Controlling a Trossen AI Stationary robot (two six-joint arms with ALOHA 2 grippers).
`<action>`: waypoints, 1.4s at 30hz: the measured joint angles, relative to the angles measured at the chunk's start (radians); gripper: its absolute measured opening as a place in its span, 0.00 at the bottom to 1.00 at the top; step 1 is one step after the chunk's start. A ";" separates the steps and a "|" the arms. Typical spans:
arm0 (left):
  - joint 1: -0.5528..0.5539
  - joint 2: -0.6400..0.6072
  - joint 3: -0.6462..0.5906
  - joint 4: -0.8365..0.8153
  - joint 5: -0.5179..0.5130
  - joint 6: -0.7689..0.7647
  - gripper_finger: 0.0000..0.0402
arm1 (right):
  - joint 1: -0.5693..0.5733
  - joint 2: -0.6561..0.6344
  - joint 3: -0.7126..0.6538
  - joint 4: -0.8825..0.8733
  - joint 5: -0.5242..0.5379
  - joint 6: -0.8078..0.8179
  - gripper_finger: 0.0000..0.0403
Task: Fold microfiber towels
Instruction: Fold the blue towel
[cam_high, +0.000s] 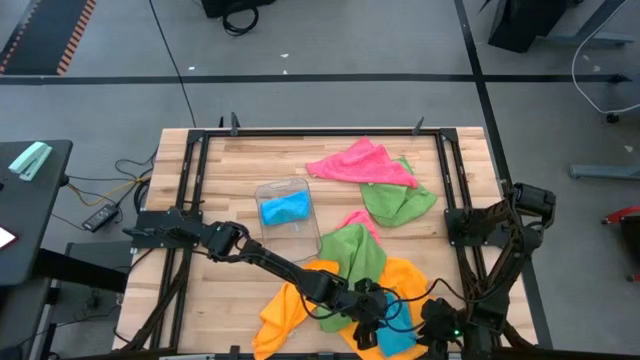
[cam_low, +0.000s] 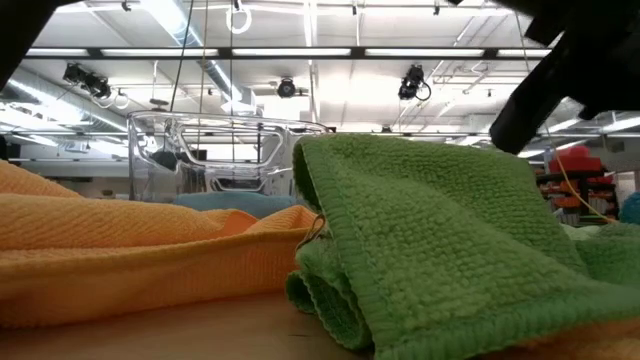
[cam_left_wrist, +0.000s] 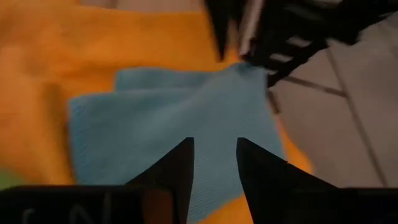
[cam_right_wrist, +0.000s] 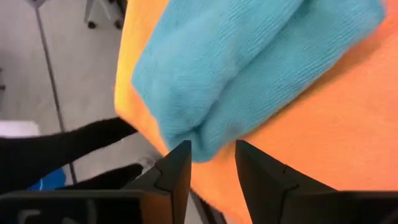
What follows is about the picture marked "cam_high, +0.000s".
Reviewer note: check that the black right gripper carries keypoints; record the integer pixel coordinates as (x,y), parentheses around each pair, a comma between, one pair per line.
(440,322)

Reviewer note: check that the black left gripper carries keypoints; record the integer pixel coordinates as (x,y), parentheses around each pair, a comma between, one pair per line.
(370,302)

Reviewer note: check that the blue microfiber towel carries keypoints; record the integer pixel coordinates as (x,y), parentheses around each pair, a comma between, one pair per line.
(397,340)
(285,207)

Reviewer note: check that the green microfiber towel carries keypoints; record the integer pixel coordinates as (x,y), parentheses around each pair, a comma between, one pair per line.
(395,205)
(355,250)

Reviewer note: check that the clear plastic bin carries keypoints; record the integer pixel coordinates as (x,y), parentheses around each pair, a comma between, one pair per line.
(295,245)

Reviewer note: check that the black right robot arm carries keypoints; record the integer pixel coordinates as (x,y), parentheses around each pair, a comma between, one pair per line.
(505,270)

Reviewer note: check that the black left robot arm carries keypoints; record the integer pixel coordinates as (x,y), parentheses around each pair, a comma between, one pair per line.
(280,265)

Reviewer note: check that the orange microfiber towel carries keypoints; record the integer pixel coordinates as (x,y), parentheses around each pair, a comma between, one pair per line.
(405,275)
(285,315)

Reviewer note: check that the pink microfiber towel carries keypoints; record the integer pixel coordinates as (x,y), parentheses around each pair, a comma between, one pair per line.
(362,220)
(360,165)

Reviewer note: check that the red and black chair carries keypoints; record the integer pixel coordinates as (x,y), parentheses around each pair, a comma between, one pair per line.
(620,215)

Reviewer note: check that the grey table foot bar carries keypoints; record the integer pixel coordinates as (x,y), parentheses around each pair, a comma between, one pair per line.
(610,172)

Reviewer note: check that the black caster wheel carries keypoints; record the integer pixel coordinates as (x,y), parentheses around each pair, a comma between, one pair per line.
(612,119)

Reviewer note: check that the black power adapter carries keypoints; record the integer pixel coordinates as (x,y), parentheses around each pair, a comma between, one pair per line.
(100,217)

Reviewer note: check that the black desk underframe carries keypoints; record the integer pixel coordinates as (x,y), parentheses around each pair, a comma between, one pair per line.
(75,270)

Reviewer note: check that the black desk base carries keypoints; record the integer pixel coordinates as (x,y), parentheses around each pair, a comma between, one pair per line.
(520,25)

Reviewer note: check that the grey desk leg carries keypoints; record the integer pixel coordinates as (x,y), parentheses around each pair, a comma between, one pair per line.
(590,40)

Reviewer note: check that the black side desk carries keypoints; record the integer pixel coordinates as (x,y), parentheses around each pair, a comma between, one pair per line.
(30,225)

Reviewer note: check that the black equipment box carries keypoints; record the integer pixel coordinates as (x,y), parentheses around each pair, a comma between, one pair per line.
(235,6)

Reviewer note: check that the mint green stapler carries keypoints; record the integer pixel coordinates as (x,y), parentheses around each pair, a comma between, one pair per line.
(30,160)

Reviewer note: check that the black mat with orange stripes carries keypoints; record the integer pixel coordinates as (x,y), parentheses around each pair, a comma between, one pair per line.
(45,35)

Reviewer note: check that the grey metal bracket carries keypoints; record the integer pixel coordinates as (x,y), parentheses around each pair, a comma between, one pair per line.
(185,357)
(465,357)

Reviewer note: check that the black frame clamp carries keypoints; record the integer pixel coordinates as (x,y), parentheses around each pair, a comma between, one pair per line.
(234,352)
(234,122)
(417,127)

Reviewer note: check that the black metal table frame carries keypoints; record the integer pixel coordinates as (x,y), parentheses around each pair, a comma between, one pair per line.
(300,132)

